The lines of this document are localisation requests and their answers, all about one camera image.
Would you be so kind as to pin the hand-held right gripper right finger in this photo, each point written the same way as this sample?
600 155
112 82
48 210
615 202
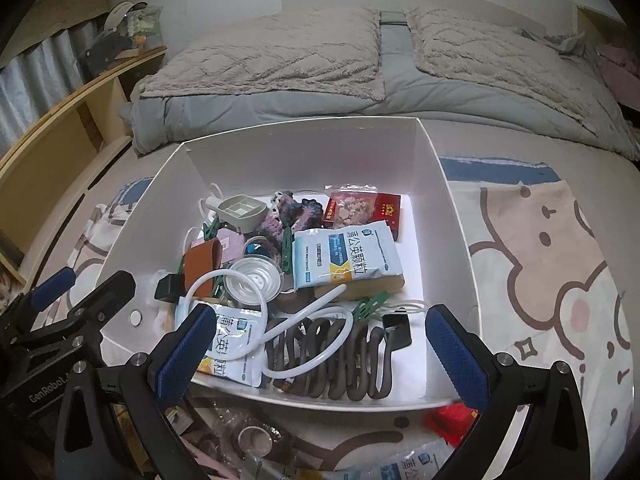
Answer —
457 355

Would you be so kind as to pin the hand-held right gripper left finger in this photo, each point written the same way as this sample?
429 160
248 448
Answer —
185 355

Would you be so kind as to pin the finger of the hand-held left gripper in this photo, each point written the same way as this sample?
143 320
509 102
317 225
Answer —
50 285
107 292

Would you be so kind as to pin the green clothespin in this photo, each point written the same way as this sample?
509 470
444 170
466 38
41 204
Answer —
220 292
288 252
210 230
370 307

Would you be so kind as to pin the white storage box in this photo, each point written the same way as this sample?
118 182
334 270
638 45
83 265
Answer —
310 155

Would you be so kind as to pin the blue white sachet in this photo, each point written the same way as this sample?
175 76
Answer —
345 255
235 345
410 467

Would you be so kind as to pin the black small cube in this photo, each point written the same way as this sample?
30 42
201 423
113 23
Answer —
170 287

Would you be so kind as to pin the white tube loop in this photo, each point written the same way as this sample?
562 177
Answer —
306 310
415 302

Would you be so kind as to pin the clear plastic container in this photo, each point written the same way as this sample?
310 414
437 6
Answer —
225 420

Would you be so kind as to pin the brown leather pouch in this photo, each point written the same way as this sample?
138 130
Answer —
200 270

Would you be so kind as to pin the brown wavy hair clip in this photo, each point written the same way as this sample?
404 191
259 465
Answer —
350 360

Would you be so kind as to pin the tan rectangular block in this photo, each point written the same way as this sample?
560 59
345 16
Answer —
370 287

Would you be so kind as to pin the small blue round object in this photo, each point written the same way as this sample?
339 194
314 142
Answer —
257 249

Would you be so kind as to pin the white charger device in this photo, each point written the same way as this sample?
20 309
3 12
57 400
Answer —
240 210

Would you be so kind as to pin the wooden shelf unit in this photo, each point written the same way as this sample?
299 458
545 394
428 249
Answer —
60 125

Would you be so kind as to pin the red snack packet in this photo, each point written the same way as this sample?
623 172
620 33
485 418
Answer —
385 207

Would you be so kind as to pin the purple crocheted piece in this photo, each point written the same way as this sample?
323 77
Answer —
292 215

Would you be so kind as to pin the grey curtain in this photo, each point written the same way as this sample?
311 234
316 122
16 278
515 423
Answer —
40 80

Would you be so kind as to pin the taupe bed sheet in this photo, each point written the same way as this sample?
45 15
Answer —
470 135

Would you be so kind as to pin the dark bag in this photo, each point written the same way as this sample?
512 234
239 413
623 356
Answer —
102 55

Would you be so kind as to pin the grey duvet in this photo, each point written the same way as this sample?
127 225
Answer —
300 110

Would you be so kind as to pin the clear green bag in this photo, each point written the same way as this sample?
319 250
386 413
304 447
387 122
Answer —
147 25

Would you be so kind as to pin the white sun hat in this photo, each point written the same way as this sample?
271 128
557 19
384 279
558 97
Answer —
117 15

